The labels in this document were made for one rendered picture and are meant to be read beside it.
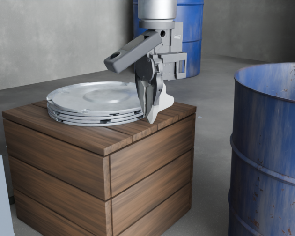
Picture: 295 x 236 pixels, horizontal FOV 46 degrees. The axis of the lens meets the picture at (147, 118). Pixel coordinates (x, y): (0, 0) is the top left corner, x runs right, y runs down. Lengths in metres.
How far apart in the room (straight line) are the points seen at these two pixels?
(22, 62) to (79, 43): 0.52
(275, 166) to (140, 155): 0.31
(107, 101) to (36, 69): 1.99
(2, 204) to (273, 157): 0.49
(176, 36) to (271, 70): 0.37
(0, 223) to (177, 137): 0.56
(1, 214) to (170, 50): 0.43
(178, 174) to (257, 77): 0.35
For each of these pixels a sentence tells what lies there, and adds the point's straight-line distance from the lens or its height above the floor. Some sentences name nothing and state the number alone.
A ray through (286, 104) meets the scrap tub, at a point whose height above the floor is 0.47.
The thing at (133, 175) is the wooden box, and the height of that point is 0.25.
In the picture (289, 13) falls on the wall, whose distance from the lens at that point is 3.71.
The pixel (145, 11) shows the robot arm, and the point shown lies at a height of 0.63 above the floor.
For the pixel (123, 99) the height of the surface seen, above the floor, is 0.40.
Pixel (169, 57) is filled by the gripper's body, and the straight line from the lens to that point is 0.70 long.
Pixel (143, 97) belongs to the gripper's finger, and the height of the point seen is 0.45.
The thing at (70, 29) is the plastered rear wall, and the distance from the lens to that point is 2.98.
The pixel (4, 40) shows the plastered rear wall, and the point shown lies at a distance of 2.73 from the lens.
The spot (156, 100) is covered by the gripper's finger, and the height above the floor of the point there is 0.45.
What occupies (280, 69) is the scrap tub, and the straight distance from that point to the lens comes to 1.03.
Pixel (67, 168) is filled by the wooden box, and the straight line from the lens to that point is 0.87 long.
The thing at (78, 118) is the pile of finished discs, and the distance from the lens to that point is 0.87.
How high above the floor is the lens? 0.66
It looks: 20 degrees down
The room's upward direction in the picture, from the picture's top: straight up
